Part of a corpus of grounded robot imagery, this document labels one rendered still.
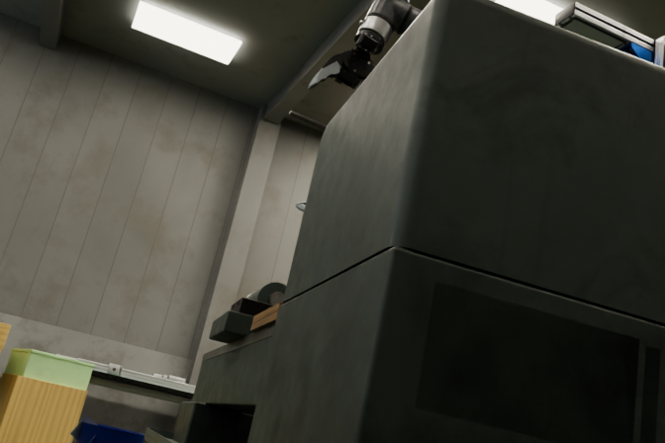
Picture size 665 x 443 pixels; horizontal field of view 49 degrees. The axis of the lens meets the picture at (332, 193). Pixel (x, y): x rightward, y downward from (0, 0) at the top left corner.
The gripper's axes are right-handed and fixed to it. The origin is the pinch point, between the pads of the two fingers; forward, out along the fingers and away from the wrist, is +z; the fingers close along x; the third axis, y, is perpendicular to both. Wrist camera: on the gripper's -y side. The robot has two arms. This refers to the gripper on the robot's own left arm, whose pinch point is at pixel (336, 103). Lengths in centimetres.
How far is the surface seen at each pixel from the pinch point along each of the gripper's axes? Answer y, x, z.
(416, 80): -61, -3, 23
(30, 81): 757, 284, -211
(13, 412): 383, 55, 108
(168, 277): 780, 15, -86
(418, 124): -63, -5, 30
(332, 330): -45, -11, 55
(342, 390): -55, -13, 63
